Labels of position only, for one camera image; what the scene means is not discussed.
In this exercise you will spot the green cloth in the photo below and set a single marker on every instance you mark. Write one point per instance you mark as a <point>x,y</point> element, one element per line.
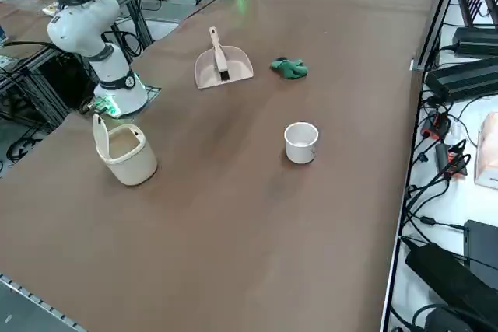
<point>290,69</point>

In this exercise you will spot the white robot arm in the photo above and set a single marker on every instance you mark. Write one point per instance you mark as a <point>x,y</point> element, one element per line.
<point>83,25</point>

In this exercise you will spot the beige plastic dustpan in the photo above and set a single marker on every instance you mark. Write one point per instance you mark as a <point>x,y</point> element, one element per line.
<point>208,75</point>

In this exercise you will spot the beige hand brush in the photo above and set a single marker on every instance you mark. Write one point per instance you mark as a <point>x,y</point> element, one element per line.
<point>219,58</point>

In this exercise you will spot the beige bin with lid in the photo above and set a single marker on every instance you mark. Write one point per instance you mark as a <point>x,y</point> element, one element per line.
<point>134,165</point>

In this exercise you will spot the orange power adapter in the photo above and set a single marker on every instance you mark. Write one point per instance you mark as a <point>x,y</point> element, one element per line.
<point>437,126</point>

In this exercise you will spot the orange black connector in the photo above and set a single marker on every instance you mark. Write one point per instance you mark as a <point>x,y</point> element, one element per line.
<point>455,161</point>

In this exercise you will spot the black power brick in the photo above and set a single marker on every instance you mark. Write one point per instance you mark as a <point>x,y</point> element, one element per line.
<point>463,79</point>
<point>476,42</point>
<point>447,277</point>
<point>447,320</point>

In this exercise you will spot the pink tissue box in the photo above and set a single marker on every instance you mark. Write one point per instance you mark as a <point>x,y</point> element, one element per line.
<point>488,149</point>

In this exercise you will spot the small printed packet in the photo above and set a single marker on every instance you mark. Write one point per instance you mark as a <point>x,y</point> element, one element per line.
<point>52,9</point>

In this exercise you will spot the black flat box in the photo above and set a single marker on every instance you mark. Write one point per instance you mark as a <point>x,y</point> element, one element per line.
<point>484,246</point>

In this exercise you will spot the black dish rack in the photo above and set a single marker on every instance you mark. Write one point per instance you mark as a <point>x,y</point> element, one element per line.
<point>476,1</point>

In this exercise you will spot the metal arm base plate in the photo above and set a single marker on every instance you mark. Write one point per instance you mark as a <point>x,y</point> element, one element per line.
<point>97,104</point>

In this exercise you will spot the aluminium profile rail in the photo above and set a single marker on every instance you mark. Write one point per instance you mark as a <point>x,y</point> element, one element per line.
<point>439,17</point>
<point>35,301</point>

